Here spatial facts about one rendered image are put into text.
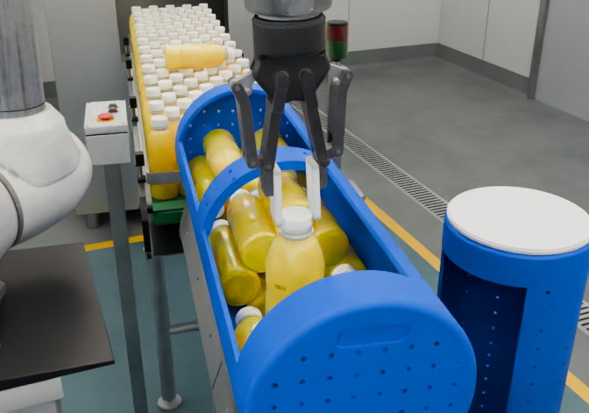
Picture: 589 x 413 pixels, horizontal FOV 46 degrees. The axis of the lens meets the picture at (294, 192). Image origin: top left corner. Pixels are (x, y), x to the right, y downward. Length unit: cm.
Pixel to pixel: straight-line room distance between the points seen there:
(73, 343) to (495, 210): 83
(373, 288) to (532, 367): 73
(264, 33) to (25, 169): 55
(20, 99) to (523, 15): 506
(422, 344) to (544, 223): 65
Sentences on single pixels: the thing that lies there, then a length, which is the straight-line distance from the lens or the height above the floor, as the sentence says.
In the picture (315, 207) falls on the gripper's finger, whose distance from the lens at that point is 80.
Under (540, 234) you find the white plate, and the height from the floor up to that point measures 104.
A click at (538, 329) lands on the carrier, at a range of 141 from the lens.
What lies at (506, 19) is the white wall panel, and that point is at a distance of 606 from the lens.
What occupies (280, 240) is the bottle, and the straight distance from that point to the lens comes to 81.
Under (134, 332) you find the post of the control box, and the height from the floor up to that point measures 45.
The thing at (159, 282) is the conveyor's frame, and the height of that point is 50.
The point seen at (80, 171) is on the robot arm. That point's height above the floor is 119.
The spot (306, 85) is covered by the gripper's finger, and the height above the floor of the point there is 145.
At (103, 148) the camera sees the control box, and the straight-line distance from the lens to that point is 173.
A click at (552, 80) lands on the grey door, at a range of 561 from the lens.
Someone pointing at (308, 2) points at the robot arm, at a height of 154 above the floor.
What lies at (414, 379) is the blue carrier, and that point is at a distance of 84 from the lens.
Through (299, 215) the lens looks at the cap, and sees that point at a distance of 80.
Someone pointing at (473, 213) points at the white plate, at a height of 104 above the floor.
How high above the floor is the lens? 165
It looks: 25 degrees down
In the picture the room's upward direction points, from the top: straight up
